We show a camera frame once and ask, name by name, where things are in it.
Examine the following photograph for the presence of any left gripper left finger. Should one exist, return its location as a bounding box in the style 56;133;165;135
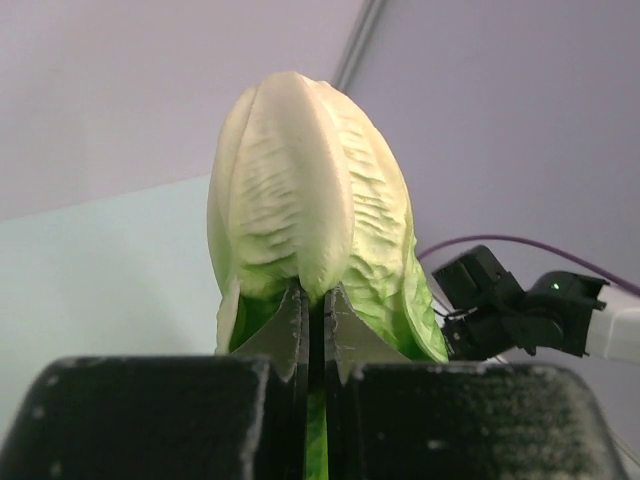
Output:
1;285;309;479

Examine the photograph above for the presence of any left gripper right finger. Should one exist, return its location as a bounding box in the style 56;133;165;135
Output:
324;287;627;479

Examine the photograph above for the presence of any fake green lettuce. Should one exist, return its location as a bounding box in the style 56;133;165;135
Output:
206;71;450;480

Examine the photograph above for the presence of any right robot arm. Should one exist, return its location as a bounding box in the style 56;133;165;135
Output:
433;245;639;364

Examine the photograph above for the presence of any right aluminium frame post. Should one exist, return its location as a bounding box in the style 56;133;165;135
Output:
330;0;388;93

